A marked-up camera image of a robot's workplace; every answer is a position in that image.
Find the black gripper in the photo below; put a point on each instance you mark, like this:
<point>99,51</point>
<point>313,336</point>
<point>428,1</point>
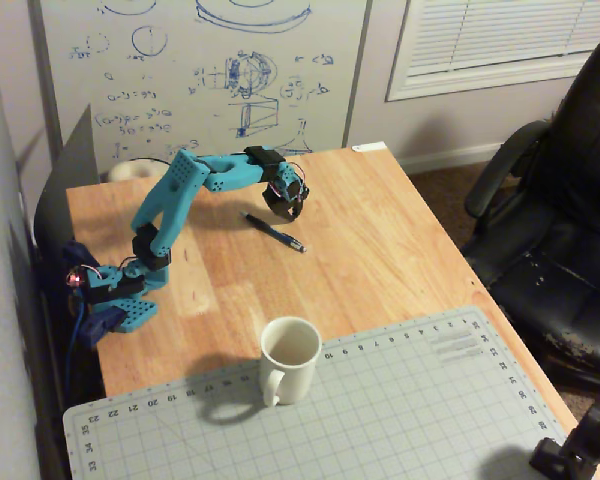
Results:
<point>281,208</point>

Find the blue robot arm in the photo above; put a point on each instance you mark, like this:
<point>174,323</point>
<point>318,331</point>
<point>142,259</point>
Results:
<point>170,200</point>

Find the dark blue pen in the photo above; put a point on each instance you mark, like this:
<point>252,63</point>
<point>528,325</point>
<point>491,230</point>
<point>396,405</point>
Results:
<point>272,231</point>

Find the white ceramic mug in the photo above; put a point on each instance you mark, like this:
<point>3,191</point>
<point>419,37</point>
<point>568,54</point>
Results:
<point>287,370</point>

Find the white round roll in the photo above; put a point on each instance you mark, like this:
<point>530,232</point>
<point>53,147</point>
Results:
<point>130,171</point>

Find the whiteboard with blue drawings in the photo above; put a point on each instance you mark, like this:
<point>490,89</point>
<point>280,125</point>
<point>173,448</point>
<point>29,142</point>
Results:
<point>190,75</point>

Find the grey cutting mat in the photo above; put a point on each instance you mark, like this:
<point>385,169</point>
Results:
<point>330,415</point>

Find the dark blue controller board holder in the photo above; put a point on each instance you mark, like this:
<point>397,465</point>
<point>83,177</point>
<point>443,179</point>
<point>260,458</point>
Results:
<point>80,260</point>

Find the dark grey flat panel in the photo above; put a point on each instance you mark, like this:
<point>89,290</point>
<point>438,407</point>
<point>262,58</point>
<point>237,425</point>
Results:
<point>75,170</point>

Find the dark blue table clamp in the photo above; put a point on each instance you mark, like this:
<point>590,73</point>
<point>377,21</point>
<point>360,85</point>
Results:
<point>100,325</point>

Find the white window blinds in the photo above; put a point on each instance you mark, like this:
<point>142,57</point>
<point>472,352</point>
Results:
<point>505,45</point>

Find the black leather office chair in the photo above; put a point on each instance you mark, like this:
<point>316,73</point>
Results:
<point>565,250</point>

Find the black camera stand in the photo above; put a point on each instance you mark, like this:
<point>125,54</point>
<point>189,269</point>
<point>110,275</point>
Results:
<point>575,445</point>

